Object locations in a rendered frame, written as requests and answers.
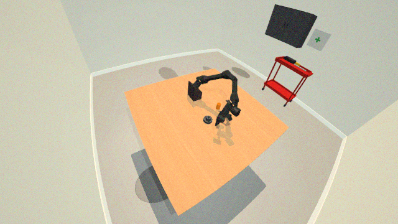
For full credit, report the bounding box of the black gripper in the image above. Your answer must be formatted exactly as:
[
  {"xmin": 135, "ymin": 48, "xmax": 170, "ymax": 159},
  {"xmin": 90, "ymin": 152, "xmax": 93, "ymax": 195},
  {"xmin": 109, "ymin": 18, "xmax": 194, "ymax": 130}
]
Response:
[{"xmin": 215, "ymin": 107, "xmax": 229, "ymax": 126}]

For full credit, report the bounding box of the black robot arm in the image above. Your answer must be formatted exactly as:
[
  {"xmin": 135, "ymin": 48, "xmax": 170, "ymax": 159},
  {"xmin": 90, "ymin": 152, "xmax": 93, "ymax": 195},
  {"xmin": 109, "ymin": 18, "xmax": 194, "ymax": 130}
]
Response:
[{"xmin": 192, "ymin": 70, "xmax": 241, "ymax": 121}]

